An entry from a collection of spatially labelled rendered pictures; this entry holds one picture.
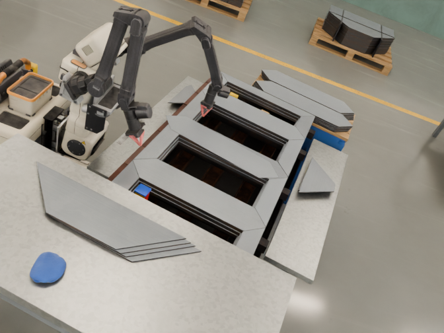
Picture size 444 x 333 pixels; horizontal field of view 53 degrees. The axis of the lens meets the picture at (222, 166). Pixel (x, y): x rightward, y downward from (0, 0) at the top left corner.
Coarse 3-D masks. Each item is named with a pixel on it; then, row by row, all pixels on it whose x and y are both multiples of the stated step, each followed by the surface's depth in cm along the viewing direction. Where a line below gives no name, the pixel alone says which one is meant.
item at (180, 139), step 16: (256, 96) 310; (224, 112) 286; (288, 112) 308; (256, 128) 283; (176, 144) 251; (192, 144) 252; (240, 144) 262; (224, 160) 249; (272, 160) 259; (160, 192) 217; (192, 208) 215; (224, 224) 213
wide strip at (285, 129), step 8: (216, 96) 293; (232, 96) 298; (216, 104) 286; (224, 104) 288; (232, 104) 291; (240, 104) 294; (248, 104) 297; (240, 112) 287; (248, 112) 290; (256, 112) 293; (264, 112) 295; (256, 120) 286; (264, 120) 288; (272, 120) 291; (280, 120) 294; (272, 128) 284; (280, 128) 287; (288, 128) 290; (296, 128) 292; (288, 136) 283; (296, 136) 285
